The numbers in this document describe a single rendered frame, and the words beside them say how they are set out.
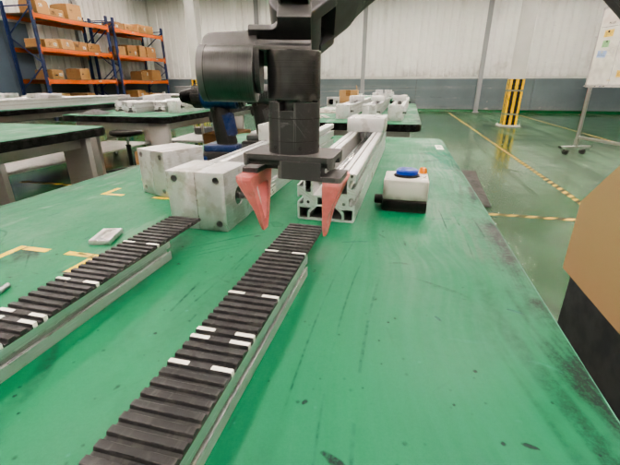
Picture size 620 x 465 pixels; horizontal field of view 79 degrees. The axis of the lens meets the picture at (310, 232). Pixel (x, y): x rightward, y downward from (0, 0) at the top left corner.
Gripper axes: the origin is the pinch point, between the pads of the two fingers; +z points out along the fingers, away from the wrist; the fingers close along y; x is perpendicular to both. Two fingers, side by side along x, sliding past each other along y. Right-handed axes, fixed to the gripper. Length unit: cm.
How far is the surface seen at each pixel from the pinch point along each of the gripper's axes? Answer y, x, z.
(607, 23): -251, -607, -95
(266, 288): -0.5, 11.2, 2.6
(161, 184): 36.0, -24.0, 3.6
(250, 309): -0.5, 15.2, 2.5
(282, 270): -0.8, 7.2, 2.6
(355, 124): 4, -75, -5
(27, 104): 345, -257, 6
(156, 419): 0.2, 27.8, 2.5
